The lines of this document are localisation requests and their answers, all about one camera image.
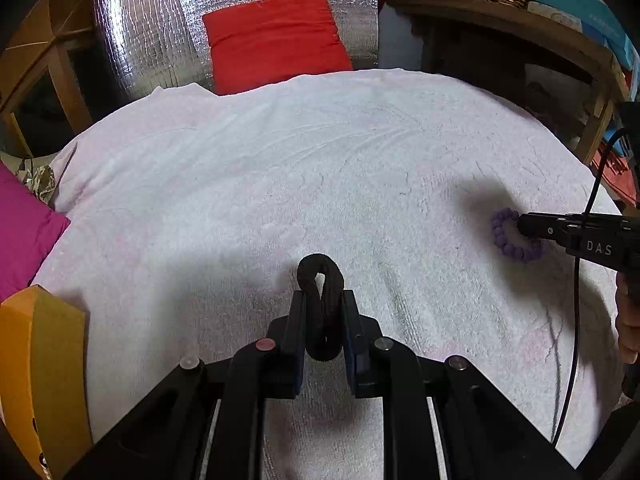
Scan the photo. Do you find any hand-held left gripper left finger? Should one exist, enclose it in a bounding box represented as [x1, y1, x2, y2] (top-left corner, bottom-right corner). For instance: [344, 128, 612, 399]
[62, 291, 307, 480]

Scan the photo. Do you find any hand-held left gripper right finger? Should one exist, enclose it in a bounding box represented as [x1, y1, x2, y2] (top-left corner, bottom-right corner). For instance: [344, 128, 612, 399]
[341, 291, 581, 480]

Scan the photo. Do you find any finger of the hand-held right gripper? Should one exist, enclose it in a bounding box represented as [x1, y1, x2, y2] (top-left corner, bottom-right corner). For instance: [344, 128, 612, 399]
[516, 211, 571, 247]

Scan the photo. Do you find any purple bead bracelet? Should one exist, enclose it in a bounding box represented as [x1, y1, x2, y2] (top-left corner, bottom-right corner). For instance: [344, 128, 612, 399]
[491, 207, 544, 264]

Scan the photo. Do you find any black hair tie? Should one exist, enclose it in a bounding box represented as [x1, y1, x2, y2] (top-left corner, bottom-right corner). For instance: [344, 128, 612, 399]
[296, 253, 346, 362]

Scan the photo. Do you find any orange box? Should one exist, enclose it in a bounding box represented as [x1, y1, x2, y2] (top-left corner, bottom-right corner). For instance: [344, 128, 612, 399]
[0, 284, 95, 480]

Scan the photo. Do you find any person's right hand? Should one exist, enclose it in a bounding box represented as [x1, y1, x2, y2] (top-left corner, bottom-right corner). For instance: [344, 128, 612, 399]
[615, 275, 640, 365]

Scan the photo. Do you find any pale pink towel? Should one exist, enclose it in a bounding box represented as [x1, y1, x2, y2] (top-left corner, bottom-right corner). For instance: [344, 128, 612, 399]
[30, 67, 631, 480]

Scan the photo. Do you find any wooden shelf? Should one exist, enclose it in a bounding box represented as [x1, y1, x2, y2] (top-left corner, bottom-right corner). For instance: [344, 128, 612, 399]
[387, 0, 631, 161]

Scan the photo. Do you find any blue box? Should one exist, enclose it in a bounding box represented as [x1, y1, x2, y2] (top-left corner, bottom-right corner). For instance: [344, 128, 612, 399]
[527, 0, 635, 70]

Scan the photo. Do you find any pink cushion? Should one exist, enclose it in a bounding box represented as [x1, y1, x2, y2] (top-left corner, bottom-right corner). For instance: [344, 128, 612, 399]
[0, 162, 72, 303]

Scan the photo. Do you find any red cushion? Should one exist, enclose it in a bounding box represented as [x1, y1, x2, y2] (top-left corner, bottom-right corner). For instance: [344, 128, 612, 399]
[202, 0, 355, 97]

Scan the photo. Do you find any patterned cloth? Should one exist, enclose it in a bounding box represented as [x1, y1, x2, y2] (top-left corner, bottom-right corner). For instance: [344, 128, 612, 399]
[15, 157, 60, 206]

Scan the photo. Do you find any silver foil mat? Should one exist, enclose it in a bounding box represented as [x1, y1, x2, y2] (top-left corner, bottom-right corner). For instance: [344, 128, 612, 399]
[92, 0, 380, 106]

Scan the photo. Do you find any black cable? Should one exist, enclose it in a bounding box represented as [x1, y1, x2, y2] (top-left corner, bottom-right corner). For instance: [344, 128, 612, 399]
[550, 127, 633, 446]

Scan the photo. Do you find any wooden chair frame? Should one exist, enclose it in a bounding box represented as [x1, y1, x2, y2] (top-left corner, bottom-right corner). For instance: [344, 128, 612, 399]
[0, 0, 108, 158]

